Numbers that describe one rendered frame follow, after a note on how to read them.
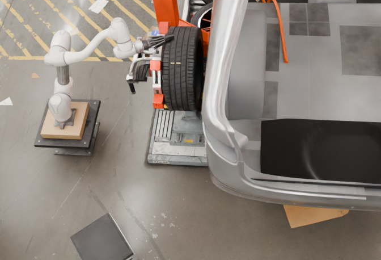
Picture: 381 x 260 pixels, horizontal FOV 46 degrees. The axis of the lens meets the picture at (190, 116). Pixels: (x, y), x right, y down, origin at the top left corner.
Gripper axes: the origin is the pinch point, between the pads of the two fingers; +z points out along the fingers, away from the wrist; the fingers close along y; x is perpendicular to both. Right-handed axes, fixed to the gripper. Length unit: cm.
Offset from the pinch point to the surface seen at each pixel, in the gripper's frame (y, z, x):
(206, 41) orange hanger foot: -32, 38, -47
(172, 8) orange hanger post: -37.1, 13.4, -6.7
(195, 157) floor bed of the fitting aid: 36, -1, -114
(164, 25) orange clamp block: -21.8, 2.1, -7.0
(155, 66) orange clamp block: 16.8, -16.6, -6.9
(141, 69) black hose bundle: 6.7, -25.7, -16.4
